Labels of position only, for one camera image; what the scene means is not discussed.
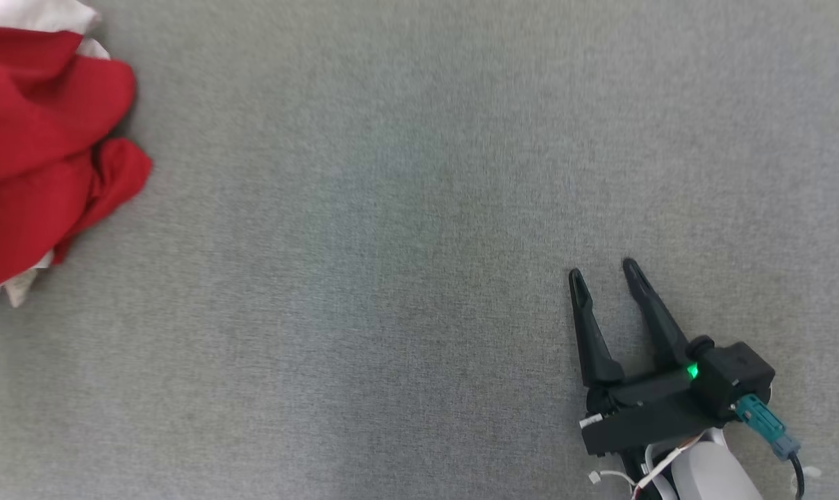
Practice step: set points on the red shorts with white stripes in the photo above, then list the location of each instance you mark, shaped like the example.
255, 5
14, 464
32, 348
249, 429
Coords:
30, 208

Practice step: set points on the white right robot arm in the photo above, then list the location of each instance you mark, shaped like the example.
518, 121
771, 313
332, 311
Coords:
711, 472

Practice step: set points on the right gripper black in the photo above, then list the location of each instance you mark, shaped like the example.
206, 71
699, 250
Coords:
645, 413

